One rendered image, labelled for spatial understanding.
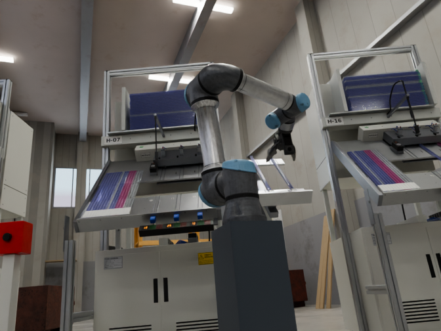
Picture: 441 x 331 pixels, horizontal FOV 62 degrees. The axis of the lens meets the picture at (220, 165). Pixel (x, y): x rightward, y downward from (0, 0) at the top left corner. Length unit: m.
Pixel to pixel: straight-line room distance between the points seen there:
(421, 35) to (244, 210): 4.98
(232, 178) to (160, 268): 0.96
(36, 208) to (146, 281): 9.68
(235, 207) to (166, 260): 0.92
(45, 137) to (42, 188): 1.59
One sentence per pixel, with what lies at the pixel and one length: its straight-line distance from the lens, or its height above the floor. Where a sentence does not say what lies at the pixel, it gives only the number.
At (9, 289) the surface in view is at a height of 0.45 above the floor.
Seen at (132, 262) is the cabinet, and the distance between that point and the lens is 2.08.
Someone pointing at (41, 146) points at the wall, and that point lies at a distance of 12.19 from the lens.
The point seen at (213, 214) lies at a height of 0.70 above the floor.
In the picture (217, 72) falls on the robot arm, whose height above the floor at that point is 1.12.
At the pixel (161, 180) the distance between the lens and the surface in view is 2.10.
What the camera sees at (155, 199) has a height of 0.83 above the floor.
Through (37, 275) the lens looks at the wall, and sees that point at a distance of 11.31.
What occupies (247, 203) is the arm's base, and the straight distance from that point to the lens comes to 1.19.
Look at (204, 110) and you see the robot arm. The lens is 1.45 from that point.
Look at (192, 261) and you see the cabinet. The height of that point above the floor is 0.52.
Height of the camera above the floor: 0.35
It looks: 19 degrees up
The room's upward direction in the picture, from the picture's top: 5 degrees counter-clockwise
